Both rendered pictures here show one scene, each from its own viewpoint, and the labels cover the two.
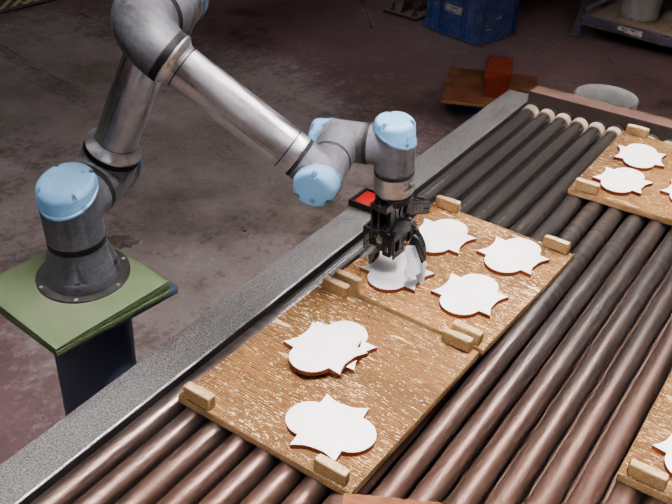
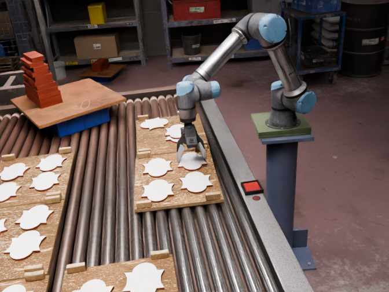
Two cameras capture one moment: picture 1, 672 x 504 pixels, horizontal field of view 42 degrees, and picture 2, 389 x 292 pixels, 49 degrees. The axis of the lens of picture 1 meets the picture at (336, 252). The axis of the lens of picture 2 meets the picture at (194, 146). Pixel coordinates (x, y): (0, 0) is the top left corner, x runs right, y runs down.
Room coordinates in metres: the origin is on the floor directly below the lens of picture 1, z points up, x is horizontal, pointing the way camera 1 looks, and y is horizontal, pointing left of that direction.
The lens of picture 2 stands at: (2.74, -1.15, 1.91)
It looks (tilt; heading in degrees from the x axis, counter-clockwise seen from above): 28 degrees down; 141
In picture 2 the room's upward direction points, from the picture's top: 4 degrees counter-clockwise
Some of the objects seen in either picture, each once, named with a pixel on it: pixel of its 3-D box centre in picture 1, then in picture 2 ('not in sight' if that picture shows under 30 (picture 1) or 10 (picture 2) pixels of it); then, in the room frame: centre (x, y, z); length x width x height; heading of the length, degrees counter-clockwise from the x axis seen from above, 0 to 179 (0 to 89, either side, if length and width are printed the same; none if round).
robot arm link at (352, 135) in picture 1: (338, 144); (204, 90); (1.43, 0.00, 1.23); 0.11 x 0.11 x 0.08; 76
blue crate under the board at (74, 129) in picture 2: not in sight; (73, 113); (0.59, -0.26, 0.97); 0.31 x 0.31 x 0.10; 86
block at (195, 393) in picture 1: (199, 395); not in sight; (1.06, 0.21, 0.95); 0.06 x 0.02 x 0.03; 56
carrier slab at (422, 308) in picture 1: (455, 269); (175, 177); (1.49, -0.25, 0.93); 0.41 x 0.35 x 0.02; 145
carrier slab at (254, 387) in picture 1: (334, 375); (170, 134); (1.15, -0.01, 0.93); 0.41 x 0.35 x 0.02; 146
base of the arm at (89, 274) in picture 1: (79, 254); (282, 113); (1.46, 0.52, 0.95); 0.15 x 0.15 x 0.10
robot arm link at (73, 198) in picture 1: (71, 204); (283, 92); (1.46, 0.52, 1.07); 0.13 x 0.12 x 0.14; 166
